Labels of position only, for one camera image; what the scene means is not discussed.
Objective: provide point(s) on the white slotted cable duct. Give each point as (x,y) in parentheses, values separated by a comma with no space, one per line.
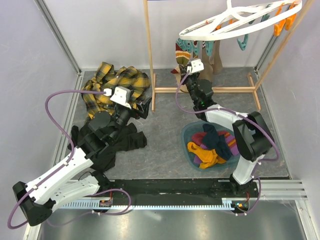
(95,204)

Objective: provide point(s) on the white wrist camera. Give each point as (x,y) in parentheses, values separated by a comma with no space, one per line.
(195,66)
(120,95)

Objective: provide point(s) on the wooden clothes rack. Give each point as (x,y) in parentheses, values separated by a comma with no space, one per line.
(253,86)

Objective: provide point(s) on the black garment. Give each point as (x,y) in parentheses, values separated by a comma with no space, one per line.
(100,149)

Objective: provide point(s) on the yellow plaid shirt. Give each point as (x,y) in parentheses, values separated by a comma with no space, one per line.
(106,77)

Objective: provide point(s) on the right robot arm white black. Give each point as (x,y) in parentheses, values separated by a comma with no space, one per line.
(252,135)

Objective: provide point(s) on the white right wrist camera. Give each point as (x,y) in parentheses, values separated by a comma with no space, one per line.
(195,66)

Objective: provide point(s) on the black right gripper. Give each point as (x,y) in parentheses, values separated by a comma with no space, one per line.
(192,75)

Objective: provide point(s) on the mustard yellow sock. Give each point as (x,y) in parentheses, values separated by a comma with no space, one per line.
(197,150)
(215,160)

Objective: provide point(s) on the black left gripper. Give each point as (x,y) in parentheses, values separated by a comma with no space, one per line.
(145,106)

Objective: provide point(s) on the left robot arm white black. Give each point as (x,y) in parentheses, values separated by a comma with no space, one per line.
(69,180)

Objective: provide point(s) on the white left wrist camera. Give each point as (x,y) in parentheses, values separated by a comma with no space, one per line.
(120,95)

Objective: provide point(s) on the maroon purple striped sock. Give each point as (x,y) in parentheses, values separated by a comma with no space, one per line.
(231,142)
(197,139)

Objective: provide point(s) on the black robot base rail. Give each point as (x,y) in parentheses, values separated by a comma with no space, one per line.
(177,191)

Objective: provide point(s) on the aluminium corner post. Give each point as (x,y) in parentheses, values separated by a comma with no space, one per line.
(44,9)

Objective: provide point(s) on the beige maroon white-striped sock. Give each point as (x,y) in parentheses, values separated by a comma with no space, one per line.
(212,63)

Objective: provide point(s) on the navy blue sock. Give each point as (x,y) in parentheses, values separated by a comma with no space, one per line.
(211,139)
(222,148)

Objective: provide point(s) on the white oval clip hanger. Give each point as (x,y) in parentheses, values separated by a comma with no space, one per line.
(237,21)

